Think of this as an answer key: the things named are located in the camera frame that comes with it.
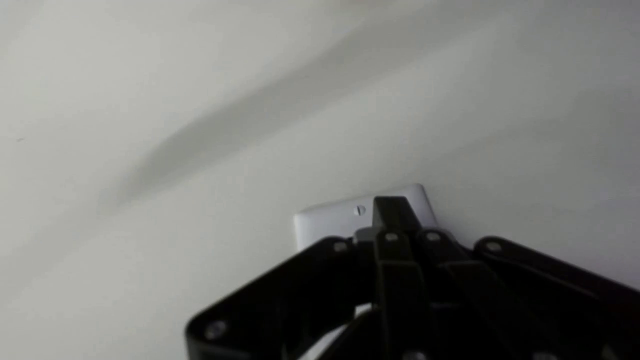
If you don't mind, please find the white wall switch plate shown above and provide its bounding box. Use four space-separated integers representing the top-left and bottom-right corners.
293 183 440 251

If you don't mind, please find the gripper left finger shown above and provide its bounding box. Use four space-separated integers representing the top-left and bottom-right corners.
184 196 432 360

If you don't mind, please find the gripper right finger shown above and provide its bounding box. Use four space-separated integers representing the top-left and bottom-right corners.
400 196 640 360

